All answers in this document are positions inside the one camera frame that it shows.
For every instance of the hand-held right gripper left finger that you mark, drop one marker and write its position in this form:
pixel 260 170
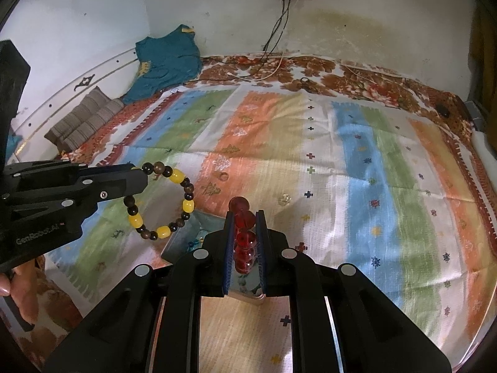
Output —
pixel 230 256

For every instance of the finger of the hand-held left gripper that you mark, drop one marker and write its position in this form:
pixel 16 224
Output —
pixel 124 186
pixel 58 169

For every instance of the grey striped cushion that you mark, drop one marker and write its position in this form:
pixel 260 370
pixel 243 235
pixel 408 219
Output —
pixel 81 120

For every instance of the person's left hand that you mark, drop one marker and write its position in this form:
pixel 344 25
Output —
pixel 25 291

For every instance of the small black object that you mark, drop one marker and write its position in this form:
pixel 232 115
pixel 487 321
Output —
pixel 444 110

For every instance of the grey metal frame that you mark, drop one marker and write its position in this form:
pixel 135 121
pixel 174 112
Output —
pixel 475 114

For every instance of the white bed headboard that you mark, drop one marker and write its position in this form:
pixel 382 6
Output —
pixel 50 85

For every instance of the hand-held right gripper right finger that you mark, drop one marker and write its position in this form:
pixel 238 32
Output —
pixel 262 252

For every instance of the mustard yellow hanging garment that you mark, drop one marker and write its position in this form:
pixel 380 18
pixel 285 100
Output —
pixel 481 46

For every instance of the colourful striped woven cloth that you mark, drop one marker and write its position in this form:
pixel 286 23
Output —
pixel 349 163

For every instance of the silver metal tin box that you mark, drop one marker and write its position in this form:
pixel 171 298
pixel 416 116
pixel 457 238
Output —
pixel 182 248

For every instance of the teal shirt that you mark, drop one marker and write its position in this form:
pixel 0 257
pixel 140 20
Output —
pixel 167 62

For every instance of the small clear glass bead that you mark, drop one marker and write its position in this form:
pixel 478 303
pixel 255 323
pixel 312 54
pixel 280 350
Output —
pixel 223 176
pixel 284 199

